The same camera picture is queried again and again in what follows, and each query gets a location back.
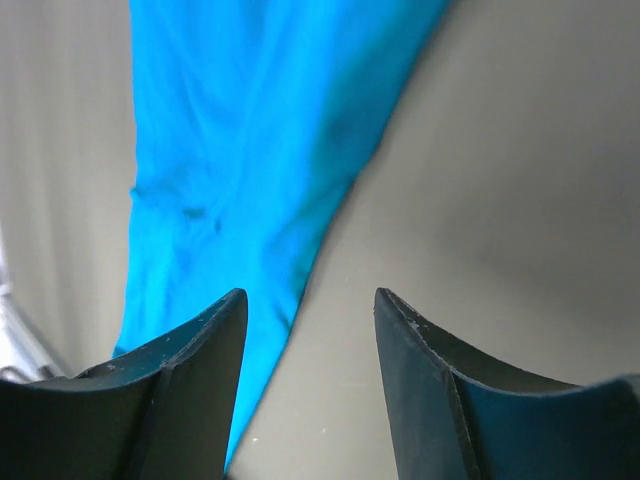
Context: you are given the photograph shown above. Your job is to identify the blue t shirt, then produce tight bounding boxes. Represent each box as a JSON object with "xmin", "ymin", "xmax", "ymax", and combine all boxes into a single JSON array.
[{"xmin": 115, "ymin": 1, "xmax": 447, "ymax": 450}]

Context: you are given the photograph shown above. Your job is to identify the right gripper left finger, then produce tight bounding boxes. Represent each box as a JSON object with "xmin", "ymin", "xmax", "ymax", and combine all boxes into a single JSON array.
[{"xmin": 1, "ymin": 289, "xmax": 248, "ymax": 479}]

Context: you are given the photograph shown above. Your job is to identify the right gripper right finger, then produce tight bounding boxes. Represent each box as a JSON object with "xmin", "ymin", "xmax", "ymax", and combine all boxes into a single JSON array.
[{"xmin": 374, "ymin": 288, "xmax": 639, "ymax": 479}]

